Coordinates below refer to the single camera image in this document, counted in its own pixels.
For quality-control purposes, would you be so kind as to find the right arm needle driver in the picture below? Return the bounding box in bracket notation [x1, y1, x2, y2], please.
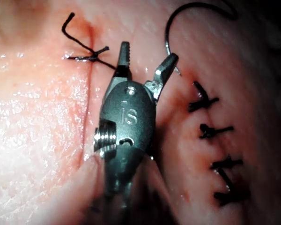
[94, 77, 157, 158]

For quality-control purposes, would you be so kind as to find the right arm needle driver jaw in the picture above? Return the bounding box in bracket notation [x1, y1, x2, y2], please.
[143, 52, 179, 102]
[113, 41, 133, 82]

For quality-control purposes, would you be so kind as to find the curved steel needle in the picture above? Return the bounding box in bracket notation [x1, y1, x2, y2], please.
[164, 2, 216, 77]

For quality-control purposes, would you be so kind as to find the black stitching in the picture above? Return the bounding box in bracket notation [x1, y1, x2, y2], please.
[186, 80, 251, 207]
[61, 12, 118, 70]

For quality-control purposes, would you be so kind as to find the tissue pad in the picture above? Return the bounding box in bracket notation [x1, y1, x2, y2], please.
[0, 0, 281, 225]

